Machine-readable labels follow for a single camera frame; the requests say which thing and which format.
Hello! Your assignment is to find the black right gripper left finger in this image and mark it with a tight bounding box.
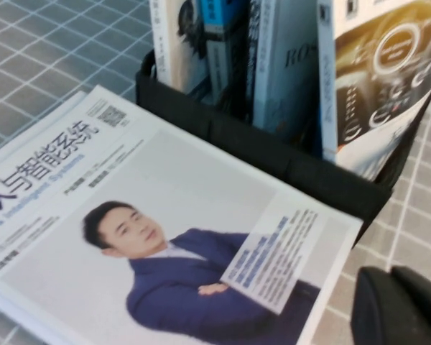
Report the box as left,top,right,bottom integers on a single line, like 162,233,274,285
351,266,431,345

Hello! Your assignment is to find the white orange ROS book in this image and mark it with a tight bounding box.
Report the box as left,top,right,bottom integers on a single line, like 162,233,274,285
253,0,323,144

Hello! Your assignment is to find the white magazine under stack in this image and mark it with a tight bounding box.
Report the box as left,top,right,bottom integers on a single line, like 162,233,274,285
0,90,91,345

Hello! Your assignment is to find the black mesh book stand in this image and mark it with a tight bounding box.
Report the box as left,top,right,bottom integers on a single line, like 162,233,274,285
134,48,431,252

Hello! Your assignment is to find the grey checked tablecloth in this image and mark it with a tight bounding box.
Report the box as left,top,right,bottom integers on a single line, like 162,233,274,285
0,0,431,345

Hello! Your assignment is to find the magazine with suited man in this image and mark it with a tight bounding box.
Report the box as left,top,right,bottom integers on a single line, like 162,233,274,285
0,85,364,345

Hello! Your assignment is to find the white spine paperback book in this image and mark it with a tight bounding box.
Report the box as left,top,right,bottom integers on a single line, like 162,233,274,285
149,0,212,93

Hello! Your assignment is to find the self-driving car cover book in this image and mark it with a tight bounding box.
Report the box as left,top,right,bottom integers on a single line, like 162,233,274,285
316,0,431,183

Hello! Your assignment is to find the blue spine DTC book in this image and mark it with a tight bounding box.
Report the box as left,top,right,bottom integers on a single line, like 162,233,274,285
197,0,252,105

